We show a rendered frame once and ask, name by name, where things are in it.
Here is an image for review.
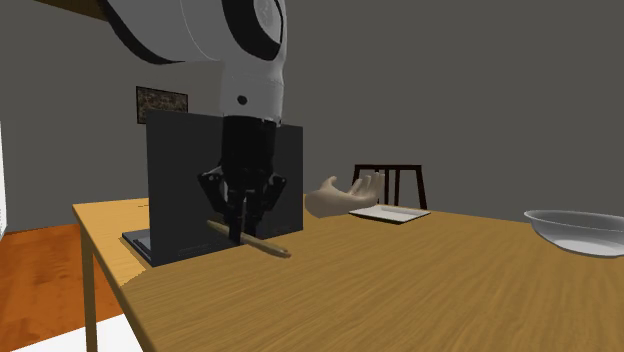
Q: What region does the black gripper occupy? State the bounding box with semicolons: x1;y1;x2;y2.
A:
196;114;288;245

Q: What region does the tan wooden stick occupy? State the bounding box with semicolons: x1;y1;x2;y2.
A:
206;219;293;260

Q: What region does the black open laptop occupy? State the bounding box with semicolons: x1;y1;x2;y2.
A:
121;109;305;269

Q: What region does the beige hand figure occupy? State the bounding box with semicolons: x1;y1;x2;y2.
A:
303;170;387;220

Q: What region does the dark wooden chair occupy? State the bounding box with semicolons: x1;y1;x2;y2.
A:
351;163;429;211

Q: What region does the white square plate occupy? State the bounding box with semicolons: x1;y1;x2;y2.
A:
348;204;432;226

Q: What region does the wooden table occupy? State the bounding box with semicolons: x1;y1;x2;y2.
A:
71;193;624;352

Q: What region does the white bowl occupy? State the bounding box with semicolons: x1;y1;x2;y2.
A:
523;208;624;259

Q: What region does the dark framed wall picture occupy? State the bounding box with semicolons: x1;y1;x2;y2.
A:
135;85;190;126

